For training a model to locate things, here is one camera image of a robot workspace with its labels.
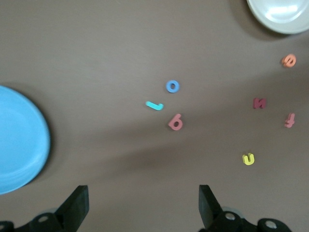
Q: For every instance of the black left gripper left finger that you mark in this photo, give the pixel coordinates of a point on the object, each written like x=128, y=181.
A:
x=70, y=207

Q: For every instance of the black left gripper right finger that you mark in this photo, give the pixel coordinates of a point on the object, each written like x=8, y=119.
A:
x=212, y=212

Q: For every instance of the pink foam letter g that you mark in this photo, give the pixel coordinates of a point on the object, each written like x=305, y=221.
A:
x=172, y=124

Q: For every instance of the teal foam letter l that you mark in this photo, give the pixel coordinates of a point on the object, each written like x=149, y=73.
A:
x=154, y=105

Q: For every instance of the yellow foam letter n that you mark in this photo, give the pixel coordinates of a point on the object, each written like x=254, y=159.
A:
x=248, y=162

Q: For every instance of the blue plastic plate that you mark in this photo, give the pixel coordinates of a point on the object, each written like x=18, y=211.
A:
x=19, y=140

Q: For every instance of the pink foam letter f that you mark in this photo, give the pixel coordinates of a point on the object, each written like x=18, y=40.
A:
x=290, y=120

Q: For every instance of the blue foam letter o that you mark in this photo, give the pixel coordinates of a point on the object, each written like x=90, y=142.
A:
x=167, y=87

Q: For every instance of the brown table cover sheet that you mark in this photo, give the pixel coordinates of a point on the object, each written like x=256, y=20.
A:
x=96, y=60

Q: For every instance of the orange foam letter e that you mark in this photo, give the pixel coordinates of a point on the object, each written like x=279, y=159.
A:
x=285, y=61

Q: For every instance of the beige plastic plate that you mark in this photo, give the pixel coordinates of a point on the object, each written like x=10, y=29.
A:
x=280, y=14

